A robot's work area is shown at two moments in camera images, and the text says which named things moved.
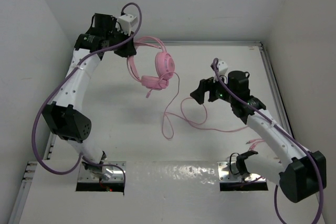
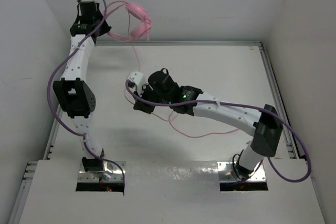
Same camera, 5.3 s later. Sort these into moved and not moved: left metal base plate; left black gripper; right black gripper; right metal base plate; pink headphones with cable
Moved: left black gripper; pink headphones with cable; right black gripper
Not moved: left metal base plate; right metal base plate
